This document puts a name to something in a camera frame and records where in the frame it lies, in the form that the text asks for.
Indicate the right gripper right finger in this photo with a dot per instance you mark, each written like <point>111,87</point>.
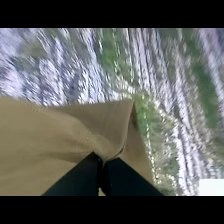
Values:
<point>128,181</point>

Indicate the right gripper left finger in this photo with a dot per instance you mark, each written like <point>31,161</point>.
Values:
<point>80,180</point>

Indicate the brown garment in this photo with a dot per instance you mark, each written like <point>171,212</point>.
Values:
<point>43,140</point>

